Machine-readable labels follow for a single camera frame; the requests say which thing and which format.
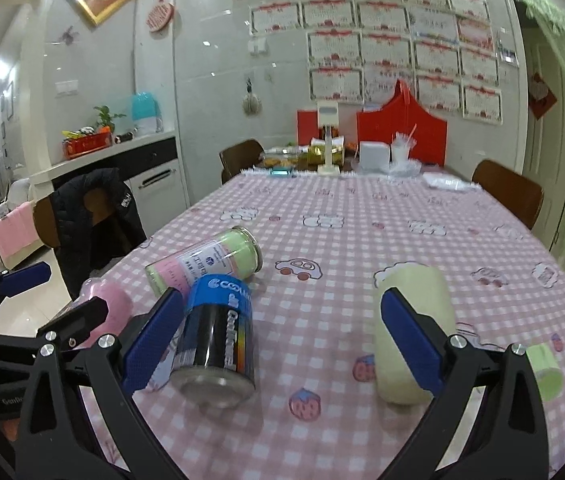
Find small red box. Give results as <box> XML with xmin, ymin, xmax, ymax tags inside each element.
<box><xmin>297</xmin><ymin>110</ymin><xmax>321</xmax><ymax>145</ymax></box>

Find red gift bag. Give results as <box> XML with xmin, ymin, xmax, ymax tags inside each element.
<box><xmin>356</xmin><ymin>79</ymin><xmax>449</xmax><ymax>167</ymax></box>

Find cream yellow plastic cup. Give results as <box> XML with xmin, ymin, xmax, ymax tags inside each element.
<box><xmin>374</xmin><ymin>261</ymin><xmax>456</xmax><ymax>405</ymax></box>

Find white panel door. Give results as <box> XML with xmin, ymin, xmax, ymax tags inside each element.
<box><xmin>522</xmin><ymin>28</ymin><xmax>565</xmax><ymax>249</ymax></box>

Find black jacket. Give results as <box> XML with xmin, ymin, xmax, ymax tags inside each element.
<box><xmin>50</xmin><ymin>168</ymin><xmax>147</xmax><ymax>299</ymax></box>

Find brown chair far left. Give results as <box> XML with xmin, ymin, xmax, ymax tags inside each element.
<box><xmin>218</xmin><ymin>139</ymin><xmax>263</xmax><ymax>184</ymax></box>

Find blue black metal can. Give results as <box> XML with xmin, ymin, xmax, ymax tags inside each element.
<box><xmin>171</xmin><ymin>274</ymin><xmax>255</xmax><ymax>408</ymax></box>

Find small green cup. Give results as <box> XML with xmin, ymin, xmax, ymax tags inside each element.
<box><xmin>525</xmin><ymin>344</ymin><xmax>563</xmax><ymax>403</ymax></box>

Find pink green layered jar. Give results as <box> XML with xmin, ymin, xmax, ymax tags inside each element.
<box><xmin>145</xmin><ymin>226</ymin><xmax>263</xmax><ymax>298</ymax></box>

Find green potted plant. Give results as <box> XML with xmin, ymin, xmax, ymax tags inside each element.
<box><xmin>94</xmin><ymin>105</ymin><xmax>125</xmax><ymax>133</ymax></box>

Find red diamond door decoration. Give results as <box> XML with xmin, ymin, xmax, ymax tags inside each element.
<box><xmin>528</xmin><ymin>73</ymin><xmax>557</xmax><ymax>120</ymax></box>

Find pink plastic cup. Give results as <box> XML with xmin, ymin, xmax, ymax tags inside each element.
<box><xmin>58</xmin><ymin>278</ymin><xmax>134</xmax><ymax>349</ymax></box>

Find red tray with fruit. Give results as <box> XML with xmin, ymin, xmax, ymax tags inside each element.
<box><xmin>62</xmin><ymin>126</ymin><xmax>112</xmax><ymax>159</ymax></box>

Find chair with black jacket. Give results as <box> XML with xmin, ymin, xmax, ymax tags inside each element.
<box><xmin>33</xmin><ymin>188</ymin><xmax>114</xmax><ymax>248</ymax></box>

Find white wall brush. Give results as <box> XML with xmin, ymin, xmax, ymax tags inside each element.
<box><xmin>242</xmin><ymin>77</ymin><xmax>262</xmax><ymax>116</ymax></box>

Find brown chair back right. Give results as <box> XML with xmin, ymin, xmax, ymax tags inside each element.
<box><xmin>471</xmin><ymin>159</ymin><xmax>544</xmax><ymax>230</ymax></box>

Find white wall outlet switch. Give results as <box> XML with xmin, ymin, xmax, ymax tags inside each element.
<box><xmin>248</xmin><ymin>37</ymin><xmax>268</xmax><ymax>56</ymax></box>

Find white square box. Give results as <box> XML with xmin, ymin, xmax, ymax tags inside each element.
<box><xmin>359</xmin><ymin>141</ymin><xmax>391</xmax><ymax>174</ymax></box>

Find white plastic bag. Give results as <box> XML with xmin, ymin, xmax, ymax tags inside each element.
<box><xmin>423</xmin><ymin>172</ymin><xmax>481</xmax><ymax>193</ymax></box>

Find white desk lamp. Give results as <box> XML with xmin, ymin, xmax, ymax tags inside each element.
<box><xmin>316</xmin><ymin>101</ymin><xmax>340</xmax><ymax>177</ymax></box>

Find pink checked tablecloth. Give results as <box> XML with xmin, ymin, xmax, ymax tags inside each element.
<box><xmin>61</xmin><ymin>167</ymin><xmax>565</xmax><ymax>480</ymax></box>

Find double wall switch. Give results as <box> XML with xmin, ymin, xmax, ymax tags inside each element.
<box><xmin>55</xmin><ymin>80</ymin><xmax>78</xmax><ymax>98</ymax></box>

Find brown chair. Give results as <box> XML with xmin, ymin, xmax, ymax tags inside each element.
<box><xmin>471</xmin><ymin>159</ymin><xmax>544</xmax><ymax>230</ymax></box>
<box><xmin>218</xmin><ymin>139</ymin><xmax>263</xmax><ymax>184</ymax></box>

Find pink blanket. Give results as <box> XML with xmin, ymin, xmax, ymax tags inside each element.
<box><xmin>0</xmin><ymin>202</ymin><xmax>43</xmax><ymax>263</ymax></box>

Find plastic cup with straw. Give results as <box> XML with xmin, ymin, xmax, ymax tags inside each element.
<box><xmin>391</xmin><ymin>125</ymin><xmax>417</xmax><ymax>164</ymax></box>

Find food trays on table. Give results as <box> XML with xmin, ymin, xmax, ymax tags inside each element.
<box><xmin>256</xmin><ymin>136</ymin><xmax>357</xmax><ymax>171</ymax></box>

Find red round wall ornament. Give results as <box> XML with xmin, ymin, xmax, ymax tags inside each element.
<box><xmin>146</xmin><ymin>0</ymin><xmax>174</xmax><ymax>34</ymax></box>

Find white black sideboard cabinet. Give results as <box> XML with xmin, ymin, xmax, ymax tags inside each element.
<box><xmin>30</xmin><ymin>131</ymin><xmax>190</xmax><ymax>235</ymax></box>

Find teal white humidifier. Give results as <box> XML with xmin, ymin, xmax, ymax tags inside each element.
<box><xmin>132</xmin><ymin>92</ymin><xmax>162</xmax><ymax>136</ymax></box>

